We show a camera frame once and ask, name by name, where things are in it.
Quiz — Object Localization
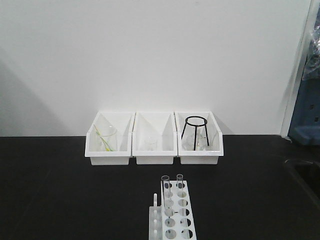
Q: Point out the clear glass test tube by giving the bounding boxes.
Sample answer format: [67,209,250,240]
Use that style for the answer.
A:
[161,175,173,218]
[176,174,184,191]

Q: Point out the white test tube rack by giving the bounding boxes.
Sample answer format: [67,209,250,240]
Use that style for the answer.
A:
[148,180,197,240]

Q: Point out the blue pegboard drying rack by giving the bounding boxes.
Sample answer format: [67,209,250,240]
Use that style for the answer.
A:
[280,0,320,147]

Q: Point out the middle white storage bin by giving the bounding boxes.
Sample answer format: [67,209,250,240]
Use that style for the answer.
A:
[132,112,178,165]

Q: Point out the white storage bin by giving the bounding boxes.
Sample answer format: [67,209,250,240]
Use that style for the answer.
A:
[132,112,178,165]
[84,111,136,166]
[174,111,224,165]

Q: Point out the small clear glass beaker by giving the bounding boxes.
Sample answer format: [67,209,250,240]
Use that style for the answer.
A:
[144,138,158,151]

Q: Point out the left white storage bin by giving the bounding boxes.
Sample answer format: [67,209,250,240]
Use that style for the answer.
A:
[84,111,136,166]

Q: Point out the right white storage bin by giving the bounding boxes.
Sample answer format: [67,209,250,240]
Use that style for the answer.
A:
[174,111,224,165]

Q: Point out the clear beaker with yellow stirrer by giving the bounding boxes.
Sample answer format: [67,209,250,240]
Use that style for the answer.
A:
[93,124,118,152]

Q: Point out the black lab sink basin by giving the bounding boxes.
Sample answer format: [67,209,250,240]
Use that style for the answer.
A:
[284,159,320,207]

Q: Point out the plastic bag of dark pegs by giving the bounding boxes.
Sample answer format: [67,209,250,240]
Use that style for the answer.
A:
[302,14,320,81]

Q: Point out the black wire tripod stand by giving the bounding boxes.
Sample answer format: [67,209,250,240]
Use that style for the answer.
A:
[181,115,210,151]

